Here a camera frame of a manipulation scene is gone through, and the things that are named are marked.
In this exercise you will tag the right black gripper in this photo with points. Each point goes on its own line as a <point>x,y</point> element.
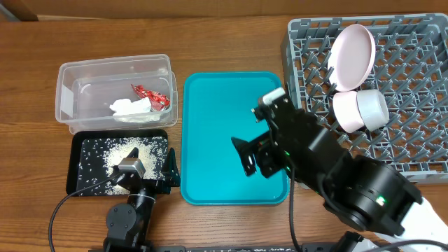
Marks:
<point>271,162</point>

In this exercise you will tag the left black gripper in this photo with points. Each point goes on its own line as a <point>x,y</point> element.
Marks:
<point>168,173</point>

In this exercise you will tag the white rice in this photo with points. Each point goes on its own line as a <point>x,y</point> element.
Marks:
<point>98,157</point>

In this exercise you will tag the red snack wrapper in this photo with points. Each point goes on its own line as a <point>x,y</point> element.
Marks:
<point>158,101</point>

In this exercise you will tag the white tissue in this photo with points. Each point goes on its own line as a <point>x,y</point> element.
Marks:
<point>123,107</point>

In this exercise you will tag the white bowl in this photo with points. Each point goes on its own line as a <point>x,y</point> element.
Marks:
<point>346,111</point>

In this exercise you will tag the grey bowl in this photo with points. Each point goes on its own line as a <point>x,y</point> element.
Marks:
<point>373,109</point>

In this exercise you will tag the large white plate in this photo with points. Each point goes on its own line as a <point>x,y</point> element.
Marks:
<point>352,57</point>

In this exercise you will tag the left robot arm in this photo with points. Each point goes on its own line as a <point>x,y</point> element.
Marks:
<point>128,222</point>

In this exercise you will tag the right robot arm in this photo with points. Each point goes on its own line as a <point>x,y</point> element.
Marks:
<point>364,193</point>

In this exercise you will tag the grey dishwasher rack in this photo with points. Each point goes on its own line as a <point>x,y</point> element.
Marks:
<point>410,70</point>

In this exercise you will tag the teal plastic tray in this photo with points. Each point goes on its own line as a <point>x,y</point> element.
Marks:
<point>216,107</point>

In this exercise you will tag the black plastic tray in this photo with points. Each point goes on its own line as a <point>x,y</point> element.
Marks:
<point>80,136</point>

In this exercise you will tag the clear plastic bin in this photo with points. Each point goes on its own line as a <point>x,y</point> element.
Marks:
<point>86,89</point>

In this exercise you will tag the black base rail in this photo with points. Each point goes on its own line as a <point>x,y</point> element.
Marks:
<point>310,247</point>

